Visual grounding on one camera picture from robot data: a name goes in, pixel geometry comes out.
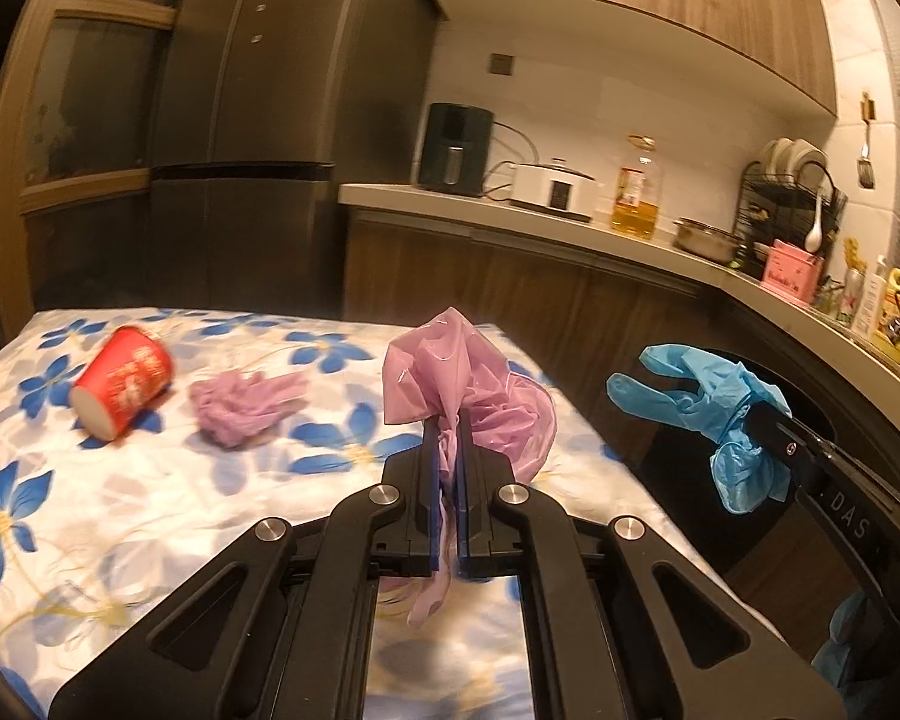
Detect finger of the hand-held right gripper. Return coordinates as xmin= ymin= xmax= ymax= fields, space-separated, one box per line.
xmin=745 ymin=401 xmax=841 ymax=500

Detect blue floral tablecloth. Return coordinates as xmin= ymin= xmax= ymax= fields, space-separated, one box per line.
xmin=0 ymin=306 xmax=728 ymax=720

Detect wooden wall cabinets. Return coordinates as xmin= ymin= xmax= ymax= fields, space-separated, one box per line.
xmin=420 ymin=0 xmax=839 ymax=119

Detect blue disposable glove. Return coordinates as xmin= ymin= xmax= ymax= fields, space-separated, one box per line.
xmin=606 ymin=343 xmax=796 ymax=515

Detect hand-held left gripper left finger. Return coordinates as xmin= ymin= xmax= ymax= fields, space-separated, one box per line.
xmin=49 ymin=416 xmax=445 ymax=720

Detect pink plastic bag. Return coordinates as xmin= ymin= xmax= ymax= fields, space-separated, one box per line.
xmin=379 ymin=307 xmax=560 ymax=629

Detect kitchen counter with wooden cabinets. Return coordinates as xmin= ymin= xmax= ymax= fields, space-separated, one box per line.
xmin=337 ymin=181 xmax=900 ymax=616

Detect black dish rack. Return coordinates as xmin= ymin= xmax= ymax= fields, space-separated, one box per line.
xmin=733 ymin=136 xmax=848 ymax=278

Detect crumpled purple plastic bag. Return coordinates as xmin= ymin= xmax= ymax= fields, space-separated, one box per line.
xmin=189 ymin=369 xmax=312 ymax=451

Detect dark steel refrigerator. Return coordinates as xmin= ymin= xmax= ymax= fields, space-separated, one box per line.
xmin=146 ymin=0 xmax=440 ymax=323

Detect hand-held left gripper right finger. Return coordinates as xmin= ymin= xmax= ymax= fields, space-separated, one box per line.
xmin=454 ymin=409 xmax=848 ymax=720

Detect person's right hand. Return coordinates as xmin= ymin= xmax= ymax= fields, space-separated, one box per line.
xmin=810 ymin=591 xmax=871 ymax=691

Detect red paper cup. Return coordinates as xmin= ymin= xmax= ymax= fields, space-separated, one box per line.
xmin=70 ymin=325 xmax=175 ymax=440

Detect white plastic bottle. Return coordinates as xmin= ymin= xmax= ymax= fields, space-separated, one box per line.
xmin=853 ymin=255 xmax=890 ymax=338

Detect white plates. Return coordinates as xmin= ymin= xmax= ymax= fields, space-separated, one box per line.
xmin=761 ymin=136 xmax=826 ymax=173

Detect steel pot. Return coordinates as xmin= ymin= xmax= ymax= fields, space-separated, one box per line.
xmin=673 ymin=217 xmax=743 ymax=265

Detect wooden glass-door cabinet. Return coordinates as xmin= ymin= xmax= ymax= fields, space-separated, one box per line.
xmin=0 ymin=0 xmax=226 ymax=316

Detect black air fryer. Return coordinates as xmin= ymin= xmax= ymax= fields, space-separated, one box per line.
xmin=418 ymin=103 xmax=494 ymax=196

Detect white spoon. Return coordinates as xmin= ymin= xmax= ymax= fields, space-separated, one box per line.
xmin=804 ymin=165 xmax=833 ymax=252

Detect black trash bin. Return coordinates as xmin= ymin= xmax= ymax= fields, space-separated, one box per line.
xmin=634 ymin=349 xmax=897 ymax=601

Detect silver spray can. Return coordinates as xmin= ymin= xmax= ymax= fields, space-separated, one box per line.
xmin=836 ymin=238 xmax=869 ymax=325

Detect hanging metal spatula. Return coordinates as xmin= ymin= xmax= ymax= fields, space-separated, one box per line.
xmin=857 ymin=94 xmax=878 ymax=190

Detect pink box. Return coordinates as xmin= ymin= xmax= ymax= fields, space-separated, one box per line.
xmin=761 ymin=240 xmax=826 ymax=306

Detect cooking oil bottle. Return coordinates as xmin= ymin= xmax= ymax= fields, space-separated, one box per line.
xmin=611 ymin=135 xmax=665 ymax=239

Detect white electric cooker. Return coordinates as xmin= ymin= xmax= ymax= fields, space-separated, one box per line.
xmin=508 ymin=157 xmax=597 ymax=215

